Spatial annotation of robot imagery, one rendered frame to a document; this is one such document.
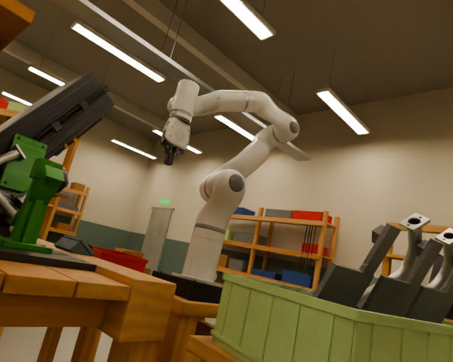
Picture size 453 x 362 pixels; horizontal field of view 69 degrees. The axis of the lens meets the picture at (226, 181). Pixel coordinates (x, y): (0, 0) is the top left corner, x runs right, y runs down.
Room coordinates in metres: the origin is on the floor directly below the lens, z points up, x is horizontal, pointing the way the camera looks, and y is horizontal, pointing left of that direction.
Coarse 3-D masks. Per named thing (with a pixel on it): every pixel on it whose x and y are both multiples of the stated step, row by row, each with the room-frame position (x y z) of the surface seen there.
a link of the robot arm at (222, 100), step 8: (200, 96) 1.27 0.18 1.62; (208, 96) 1.24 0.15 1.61; (216, 96) 1.21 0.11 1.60; (224, 96) 1.21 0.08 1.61; (232, 96) 1.23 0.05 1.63; (240, 96) 1.24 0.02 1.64; (168, 104) 1.23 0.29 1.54; (200, 104) 1.27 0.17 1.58; (208, 104) 1.25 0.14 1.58; (216, 104) 1.22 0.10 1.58; (224, 104) 1.22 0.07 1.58; (232, 104) 1.24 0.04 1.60; (240, 104) 1.25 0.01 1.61; (200, 112) 1.28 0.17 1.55; (208, 112) 1.27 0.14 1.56; (216, 112) 1.26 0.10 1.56
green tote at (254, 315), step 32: (224, 288) 0.90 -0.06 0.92; (256, 288) 0.78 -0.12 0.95; (288, 288) 1.01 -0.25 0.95; (224, 320) 0.87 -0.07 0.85; (256, 320) 0.77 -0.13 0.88; (288, 320) 0.68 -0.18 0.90; (320, 320) 0.62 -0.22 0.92; (352, 320) 0.56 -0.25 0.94; (384, 320) 0.58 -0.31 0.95; (416, 320) 0.63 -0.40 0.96; (256, 352) 0.75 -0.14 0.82; (288, 352) 0.67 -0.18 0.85; (320, 352) 0.61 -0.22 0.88; (352, 352) 0.56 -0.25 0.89; (384, 352) 0.60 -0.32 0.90; (416, 352) 0.64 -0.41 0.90; (448, 352) 0.70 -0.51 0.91
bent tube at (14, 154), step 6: (18, 150) 1.15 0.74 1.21; (0, 156) 1.11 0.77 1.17; (6, 156) 1.12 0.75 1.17; (12, 156) 1.14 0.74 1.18; (18, 156) 1.15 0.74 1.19; (24, 156) 1.16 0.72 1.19; (0, 162) 1.11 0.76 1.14; (0, 192) 1.11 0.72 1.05; (0, 198) 1.11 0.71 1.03; (0, 204) 1.12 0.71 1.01; (6, 204) 1.12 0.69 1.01; (6, 210) 1.13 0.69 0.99; (12, 210) 1.14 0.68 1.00; (12, 216) 1.14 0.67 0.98
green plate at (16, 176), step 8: (16, 136) 1.18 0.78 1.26; (24, 136) 1.20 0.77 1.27; (24, 144) 1.20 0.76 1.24; (32, 144) 1.22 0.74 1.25; (40, 144) 1.24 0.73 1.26; (24, 152) 1.20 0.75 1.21; (32, 152) 1.22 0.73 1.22; (40, 152) 1.24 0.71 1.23; (16, 160) 1.18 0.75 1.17; (24, 160) 1.20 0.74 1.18; (32, 160) 1.22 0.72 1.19; (8, 168) 1.16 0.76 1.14; (16, 168) 1.18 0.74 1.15; (24, 168) 1.20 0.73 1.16; (0, 176) 1.21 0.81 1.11; (8, 176) 1.16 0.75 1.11; (16, 176) 1.18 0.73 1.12; (24, 176) 1.20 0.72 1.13; (0, 184) 1.14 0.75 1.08; (8, 184) 1.16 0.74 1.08; (16, 184) 1.18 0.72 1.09; (24, 184) 1.20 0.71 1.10
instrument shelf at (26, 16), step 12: (0, 0) 0.76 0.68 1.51; (12, 0) 0.78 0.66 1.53; (0, 12) 0.80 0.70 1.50; (12, 12) 0.79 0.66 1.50; (24, 12) 0.81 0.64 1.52; (0, 24) 0.86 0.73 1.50; (12, 24) 0.85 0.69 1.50; (24, 24) 0.83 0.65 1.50; (0, 36) 0.93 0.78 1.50; (12, 36) 0.91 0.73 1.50; (0, 48) 1.00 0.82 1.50
